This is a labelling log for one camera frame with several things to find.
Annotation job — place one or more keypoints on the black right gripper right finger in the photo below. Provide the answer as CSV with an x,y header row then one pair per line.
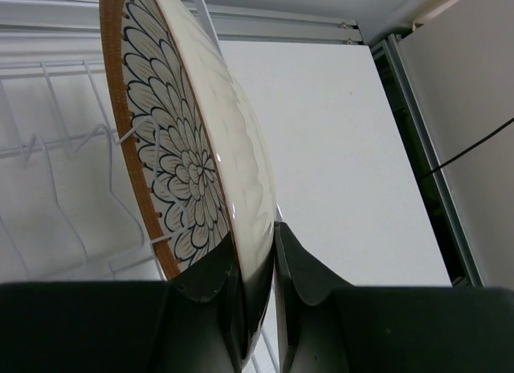
x,y
325,324

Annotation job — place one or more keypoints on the white wire dish rack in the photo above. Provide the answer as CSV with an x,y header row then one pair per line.
x,y
137,196

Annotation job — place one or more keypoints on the floral brown-rim plate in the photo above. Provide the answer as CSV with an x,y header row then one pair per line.
x,y
191,141

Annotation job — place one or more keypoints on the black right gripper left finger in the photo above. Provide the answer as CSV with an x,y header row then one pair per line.
x,y
190,324

